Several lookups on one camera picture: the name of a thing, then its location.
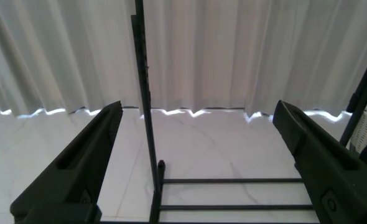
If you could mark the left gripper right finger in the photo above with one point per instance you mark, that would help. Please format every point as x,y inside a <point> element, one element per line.
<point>342,183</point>

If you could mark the black clothes rack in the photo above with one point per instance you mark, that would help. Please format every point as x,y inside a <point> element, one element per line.
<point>144,93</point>

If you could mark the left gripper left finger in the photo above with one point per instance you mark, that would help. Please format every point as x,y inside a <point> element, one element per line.
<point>62,186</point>

